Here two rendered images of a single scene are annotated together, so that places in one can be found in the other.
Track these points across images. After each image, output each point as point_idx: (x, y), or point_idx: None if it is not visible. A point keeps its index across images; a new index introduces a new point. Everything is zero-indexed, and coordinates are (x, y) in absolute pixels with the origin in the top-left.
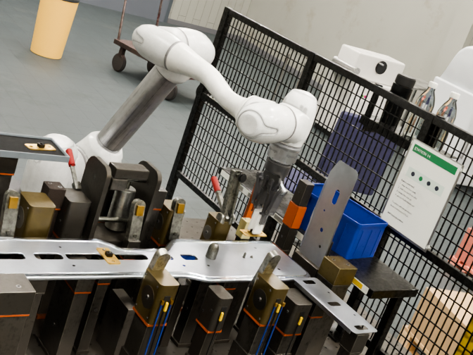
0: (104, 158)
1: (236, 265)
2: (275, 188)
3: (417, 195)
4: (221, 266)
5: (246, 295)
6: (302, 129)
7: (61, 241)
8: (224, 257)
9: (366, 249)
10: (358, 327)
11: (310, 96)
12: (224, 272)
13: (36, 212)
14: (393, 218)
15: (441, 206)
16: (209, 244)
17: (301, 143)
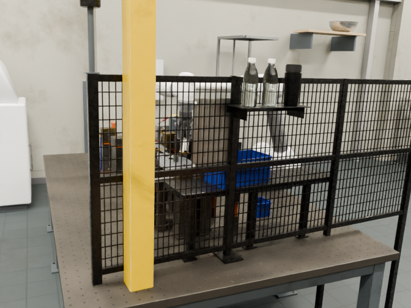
0: (271, 154)
1: (172, 164)
2: (180, 124)
3: (216, 134)
4: (167, 162)
5: (244, 227)
6: (174, 88)
7: (161, 145)
8: (178, 163)
9: (214, 179)
10: None
11: (180, 73)
12: (161, 162)
13: (162, 134)
14: (225, 159)
15: (196, 132)
16: (189, 162)
17: (180, 98)
